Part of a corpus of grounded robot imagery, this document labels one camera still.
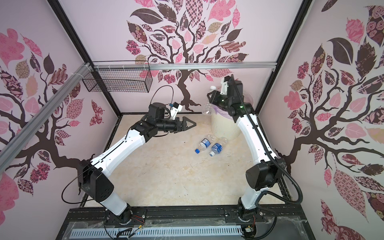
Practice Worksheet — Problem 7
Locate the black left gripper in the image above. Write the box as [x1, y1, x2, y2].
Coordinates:
[156, 115, 196, 133]

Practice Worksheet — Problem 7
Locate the tall clear bottle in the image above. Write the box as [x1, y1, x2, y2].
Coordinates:
[202, 86, 217, 116]

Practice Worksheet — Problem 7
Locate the clear bottle blue label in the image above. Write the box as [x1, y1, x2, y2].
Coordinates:
[209, 137, 228, 157]

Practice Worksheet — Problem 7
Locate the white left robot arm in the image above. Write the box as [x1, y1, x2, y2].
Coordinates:
[78, 103, 197, 223]

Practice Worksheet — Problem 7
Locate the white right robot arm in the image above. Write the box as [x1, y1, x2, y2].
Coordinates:
[208, 90, 285, 211]

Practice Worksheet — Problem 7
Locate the white bin purple bag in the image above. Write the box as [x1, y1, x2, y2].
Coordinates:
[211, 93, 254, 141]

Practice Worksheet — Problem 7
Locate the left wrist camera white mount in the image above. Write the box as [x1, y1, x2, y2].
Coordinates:
[170, 102, 183, 120]

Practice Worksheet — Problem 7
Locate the aluminium rail back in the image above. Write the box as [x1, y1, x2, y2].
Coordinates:
[94, 62, 277, 71]

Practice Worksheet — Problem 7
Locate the aluminium rail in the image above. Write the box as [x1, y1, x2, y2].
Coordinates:
[1, 63, 91, 172]
[94, 62, 277, 71]

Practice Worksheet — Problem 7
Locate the black wire basket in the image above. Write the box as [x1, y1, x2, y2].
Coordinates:
[83, 60, 153, 93]

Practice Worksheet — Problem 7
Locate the white slotted cable duct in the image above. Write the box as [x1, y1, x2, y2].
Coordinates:
[68, 226, 242, 240]

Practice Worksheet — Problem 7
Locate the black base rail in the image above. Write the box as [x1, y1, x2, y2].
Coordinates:
[65, 204, 306, 227]

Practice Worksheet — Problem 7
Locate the black right corner post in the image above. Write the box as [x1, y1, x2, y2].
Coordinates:
[256, 0, 314, 115]

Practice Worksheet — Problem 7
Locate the black corrugated cable hose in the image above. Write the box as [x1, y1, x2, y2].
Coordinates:
[230, 74, 304, 240]

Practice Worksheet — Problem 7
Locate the aluminium rail left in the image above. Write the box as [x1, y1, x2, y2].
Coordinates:
[1, 63, 91, 172]

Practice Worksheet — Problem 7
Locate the black corner frame post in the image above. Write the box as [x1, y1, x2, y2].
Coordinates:
[47, 0, 123, 118]

